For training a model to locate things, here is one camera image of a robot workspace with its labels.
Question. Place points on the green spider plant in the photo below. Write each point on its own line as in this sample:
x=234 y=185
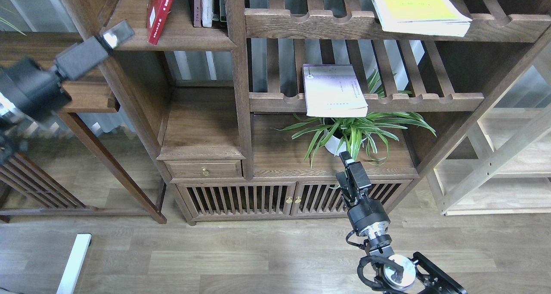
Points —
x=372 y=132

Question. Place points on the yellow green book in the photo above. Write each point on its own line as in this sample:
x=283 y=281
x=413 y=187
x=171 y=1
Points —
x=426 y=17

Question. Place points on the white bar on floor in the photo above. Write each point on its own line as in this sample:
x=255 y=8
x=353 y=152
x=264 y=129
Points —
x=74 y=264

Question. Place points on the dark brown upright book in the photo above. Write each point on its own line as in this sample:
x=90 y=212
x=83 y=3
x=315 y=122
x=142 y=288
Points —
x=197 y=11

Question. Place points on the white purple book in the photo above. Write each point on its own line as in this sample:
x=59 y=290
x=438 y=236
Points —
x=333 y=91

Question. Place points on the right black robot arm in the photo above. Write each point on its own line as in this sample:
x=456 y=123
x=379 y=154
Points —
x=382 y=269

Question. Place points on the dark wooden bookshelf cabinet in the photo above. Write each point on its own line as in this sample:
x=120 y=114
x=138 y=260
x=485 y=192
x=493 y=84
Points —
x=216 y=97

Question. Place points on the white upright book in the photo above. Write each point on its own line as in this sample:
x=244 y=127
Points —
x=207 y=13

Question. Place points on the green leaves at left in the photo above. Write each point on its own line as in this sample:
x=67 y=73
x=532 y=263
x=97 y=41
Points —
x=3 y=20

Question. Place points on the white plant pot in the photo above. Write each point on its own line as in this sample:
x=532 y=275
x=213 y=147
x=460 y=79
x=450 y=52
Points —
x=334 y=146

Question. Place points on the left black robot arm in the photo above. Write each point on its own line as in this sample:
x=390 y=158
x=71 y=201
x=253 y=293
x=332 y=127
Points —
x=11 y=118

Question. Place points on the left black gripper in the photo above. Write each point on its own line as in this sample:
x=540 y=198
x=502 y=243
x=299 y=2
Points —
x=38 y=93

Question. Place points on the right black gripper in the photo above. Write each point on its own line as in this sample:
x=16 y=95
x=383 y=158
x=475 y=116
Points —
x=367 y=216

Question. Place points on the light wooden shelf rack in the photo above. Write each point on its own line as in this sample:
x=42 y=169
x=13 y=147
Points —
x=511 y=173

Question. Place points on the dark green upright book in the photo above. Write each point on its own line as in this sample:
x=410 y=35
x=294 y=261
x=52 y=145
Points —
x=222 y=13

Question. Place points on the brass drawer knob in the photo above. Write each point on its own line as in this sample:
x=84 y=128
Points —
x=205 y=171

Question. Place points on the red cover book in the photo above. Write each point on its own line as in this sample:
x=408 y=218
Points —
x=156 y=16

